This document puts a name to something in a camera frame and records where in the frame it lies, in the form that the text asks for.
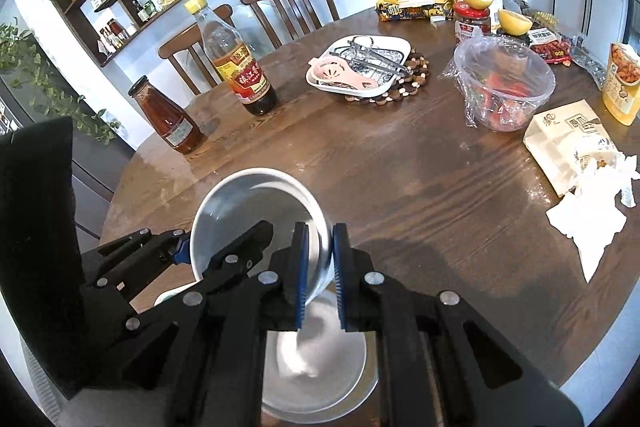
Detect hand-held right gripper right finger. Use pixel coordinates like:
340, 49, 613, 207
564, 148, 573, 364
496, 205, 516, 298
331, 222, 584, 427

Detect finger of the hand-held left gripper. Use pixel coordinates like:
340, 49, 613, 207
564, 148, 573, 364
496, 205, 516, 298
80, 228, 194, 309
120, 220, 275, 389

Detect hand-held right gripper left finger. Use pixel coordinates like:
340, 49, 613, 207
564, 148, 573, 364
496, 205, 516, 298
165, 222, 309, 427

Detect white square plate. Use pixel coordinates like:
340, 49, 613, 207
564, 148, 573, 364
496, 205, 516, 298
154, 284, 190, 308

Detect small white ribbed ramekin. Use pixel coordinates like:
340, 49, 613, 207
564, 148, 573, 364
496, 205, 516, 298
191, 167, 334, 305

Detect large white bowl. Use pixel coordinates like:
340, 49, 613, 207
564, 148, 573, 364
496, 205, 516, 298
260, 282, 380, 423

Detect red sauce bottle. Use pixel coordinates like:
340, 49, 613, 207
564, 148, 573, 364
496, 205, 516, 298
128, 76, 206, 155

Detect leafy green plant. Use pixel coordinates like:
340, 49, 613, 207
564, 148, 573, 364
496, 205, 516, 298
0, 19, 122, 148

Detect dark vinegar bottle yellow cap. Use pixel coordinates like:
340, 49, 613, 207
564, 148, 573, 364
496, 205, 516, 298
184, 0, 278, 116

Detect pink egg separator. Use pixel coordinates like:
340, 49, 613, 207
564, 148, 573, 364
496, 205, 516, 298
310, 57, 386, 90

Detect wooden bead trivet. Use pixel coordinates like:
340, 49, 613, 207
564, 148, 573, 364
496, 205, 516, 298
345, 49, 431, 108

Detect metal tongs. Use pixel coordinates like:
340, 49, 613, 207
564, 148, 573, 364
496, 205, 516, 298
332, 36, 408, 78

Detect white oval dish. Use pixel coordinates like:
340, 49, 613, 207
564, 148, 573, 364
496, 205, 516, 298
306, 35, 412, 96

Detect clear plastic container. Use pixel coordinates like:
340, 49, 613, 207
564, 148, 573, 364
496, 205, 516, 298
442, 36, 557, 134

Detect beige paper box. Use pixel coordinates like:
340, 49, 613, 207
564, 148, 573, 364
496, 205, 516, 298
522, 99, 623, 198

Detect crumpled white tissue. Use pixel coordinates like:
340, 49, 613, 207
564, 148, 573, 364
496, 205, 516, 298
545, 152, 640, 284

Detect yellow snack pack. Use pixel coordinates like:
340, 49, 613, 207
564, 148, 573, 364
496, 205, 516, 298
375, 0, 457, 24

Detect red chili sauce jar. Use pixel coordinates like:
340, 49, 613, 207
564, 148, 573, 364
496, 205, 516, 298
453, 2, 493, 46

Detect red snack packet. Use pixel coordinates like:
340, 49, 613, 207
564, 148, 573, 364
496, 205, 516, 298
530, 29, 574, 68

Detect yellow food packet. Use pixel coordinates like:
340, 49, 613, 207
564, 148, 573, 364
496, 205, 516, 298
601, 42, 640, 128

